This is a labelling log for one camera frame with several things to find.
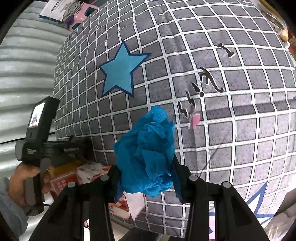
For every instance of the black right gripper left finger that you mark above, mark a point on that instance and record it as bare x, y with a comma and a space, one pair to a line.
65, 217

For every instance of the blue cloth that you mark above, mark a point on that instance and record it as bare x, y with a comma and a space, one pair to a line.
144, 155

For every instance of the red patterned cardboard box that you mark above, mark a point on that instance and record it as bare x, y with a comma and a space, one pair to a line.
128, 206

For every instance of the pale green curtain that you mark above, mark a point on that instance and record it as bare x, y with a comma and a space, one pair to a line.
28, 57

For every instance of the white paper bag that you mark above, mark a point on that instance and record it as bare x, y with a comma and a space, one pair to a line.
55, 10

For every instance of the pink plastic stool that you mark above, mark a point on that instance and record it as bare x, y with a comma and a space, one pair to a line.
78, 15

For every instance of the grey checkered bed sheet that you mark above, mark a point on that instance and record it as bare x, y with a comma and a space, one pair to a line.
221, 59

